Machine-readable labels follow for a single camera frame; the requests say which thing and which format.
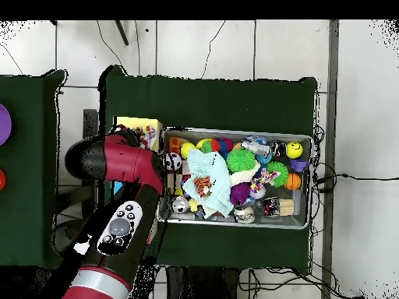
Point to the red ball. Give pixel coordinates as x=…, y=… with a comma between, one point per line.
x=2, y=180

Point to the yellow smiley ball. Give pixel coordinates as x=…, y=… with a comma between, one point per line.
x=294, y=150

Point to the purple plate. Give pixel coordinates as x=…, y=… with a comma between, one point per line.
x=4, y=124

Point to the wooden box with three holes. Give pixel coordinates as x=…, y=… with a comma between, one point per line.
x=131, y=121

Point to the small wooden block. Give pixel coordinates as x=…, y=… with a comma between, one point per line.
x=286, y=207

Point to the small green spiky ball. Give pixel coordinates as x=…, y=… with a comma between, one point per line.
x=279, y=173

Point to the black tripod leg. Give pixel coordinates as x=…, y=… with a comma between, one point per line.
x=122, y=33

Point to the black and white soccer ball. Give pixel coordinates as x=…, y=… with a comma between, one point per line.
x=174, y=162

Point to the small tiger plush toy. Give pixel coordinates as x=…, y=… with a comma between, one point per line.
x=203, y=186

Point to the yellow tennis ball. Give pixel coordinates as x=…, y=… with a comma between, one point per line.
x=187, y=149

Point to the large polka dot cloth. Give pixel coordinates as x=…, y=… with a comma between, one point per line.
x=149, y=134

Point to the colourful patterned cloth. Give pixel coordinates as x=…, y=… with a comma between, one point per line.
x=265, y=177

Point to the black and red can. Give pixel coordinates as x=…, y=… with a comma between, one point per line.
x=271, y=207

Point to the silver mesh bin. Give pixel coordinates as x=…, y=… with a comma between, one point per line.
x=280, y=221

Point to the dark green tablecloth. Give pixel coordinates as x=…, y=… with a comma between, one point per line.
x=28, y=187
x=212, y=102

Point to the silver robot toy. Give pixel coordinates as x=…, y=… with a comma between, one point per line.
x=255, y=147

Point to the mint green cloth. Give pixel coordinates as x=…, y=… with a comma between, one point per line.
x=209, y=168

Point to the black stand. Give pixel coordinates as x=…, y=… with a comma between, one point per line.
x=90, y=120

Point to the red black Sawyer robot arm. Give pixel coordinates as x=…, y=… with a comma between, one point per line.
x=124, y=162

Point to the large green spiky ball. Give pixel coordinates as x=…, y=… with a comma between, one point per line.
x=240, y=160

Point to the orange basketball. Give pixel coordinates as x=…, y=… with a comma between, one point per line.
x=293, y=181

